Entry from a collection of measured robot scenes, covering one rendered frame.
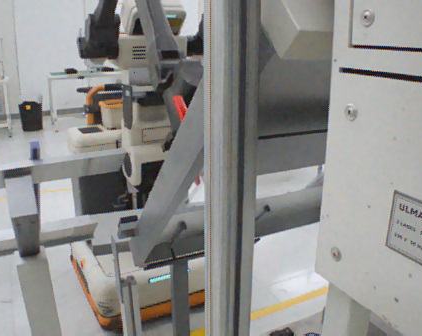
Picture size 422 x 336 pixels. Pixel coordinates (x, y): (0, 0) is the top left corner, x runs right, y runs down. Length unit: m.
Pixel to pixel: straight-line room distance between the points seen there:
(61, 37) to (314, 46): 7.18
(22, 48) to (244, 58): 7.14
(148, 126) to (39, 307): 0.91
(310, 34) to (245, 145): 0.12
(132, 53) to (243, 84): 1.15
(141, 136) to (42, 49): 6.00
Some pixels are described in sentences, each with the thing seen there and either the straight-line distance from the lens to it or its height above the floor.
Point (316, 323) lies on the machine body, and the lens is 0.92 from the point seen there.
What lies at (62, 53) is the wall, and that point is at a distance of 7.50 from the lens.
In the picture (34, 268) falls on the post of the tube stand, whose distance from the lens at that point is 0.81.
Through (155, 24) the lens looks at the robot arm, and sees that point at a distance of 0.91.
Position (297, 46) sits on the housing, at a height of 1.18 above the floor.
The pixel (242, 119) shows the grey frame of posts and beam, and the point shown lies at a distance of 0.38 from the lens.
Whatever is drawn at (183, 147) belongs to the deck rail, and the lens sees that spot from 0.56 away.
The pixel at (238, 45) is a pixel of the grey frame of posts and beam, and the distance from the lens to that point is 0.38.
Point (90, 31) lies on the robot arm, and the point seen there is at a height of 1.23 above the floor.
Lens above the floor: 1.18
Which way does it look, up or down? 17 degrees down
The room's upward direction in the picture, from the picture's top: straight up
